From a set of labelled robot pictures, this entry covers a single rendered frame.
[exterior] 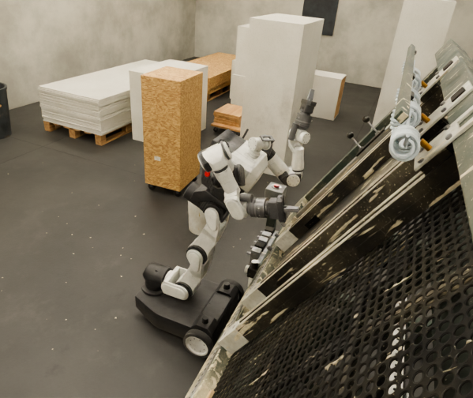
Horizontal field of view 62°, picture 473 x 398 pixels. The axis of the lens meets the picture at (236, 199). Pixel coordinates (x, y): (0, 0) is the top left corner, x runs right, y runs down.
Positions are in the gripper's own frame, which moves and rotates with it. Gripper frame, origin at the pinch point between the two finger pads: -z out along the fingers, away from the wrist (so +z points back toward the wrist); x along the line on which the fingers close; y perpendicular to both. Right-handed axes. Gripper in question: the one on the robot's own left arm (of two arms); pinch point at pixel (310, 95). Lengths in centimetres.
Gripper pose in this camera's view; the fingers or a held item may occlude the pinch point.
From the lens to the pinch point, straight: 230.0
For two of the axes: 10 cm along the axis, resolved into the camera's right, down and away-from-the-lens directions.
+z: -2.5, 9.3, 2.8
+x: 2.2, 3.4, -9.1
